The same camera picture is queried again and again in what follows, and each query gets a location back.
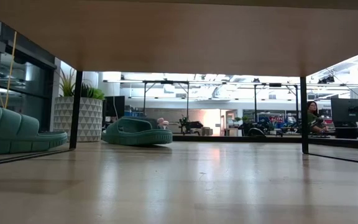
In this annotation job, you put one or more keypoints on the green rubber slide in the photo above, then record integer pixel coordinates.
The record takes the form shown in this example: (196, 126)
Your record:
(135, 133)
(11, 130)

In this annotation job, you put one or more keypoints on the black background robot arm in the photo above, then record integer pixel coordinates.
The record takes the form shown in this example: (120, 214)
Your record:
(191, 125)

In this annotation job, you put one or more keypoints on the cardboard box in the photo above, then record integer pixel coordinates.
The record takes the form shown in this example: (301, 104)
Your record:
(207, 131)

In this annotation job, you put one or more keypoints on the black screen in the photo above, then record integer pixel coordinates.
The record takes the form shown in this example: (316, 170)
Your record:
(115, 107)

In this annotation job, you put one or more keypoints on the succulent in white patterned pot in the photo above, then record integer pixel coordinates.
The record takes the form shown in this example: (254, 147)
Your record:
(90, 121)

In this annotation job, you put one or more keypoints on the person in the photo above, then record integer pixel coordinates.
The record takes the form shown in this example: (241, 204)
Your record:
(312, 116)

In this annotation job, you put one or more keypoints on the black computer monitor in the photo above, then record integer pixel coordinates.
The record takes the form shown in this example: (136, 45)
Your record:
(350, 110)

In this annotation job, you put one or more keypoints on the black background robot frame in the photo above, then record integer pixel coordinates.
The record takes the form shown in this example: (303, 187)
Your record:
(275, 84)
(166, 82)

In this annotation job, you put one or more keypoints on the black aluminium table frame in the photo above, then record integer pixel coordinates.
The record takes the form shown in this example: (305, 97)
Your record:
(228, 138)

